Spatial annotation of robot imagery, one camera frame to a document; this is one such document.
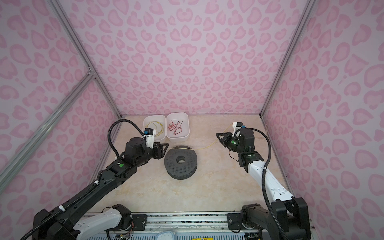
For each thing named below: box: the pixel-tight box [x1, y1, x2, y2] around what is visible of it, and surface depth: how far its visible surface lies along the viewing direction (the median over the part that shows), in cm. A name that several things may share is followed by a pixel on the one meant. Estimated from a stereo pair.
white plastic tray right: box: [166, 112, 190, 142], surface depth 112 cm
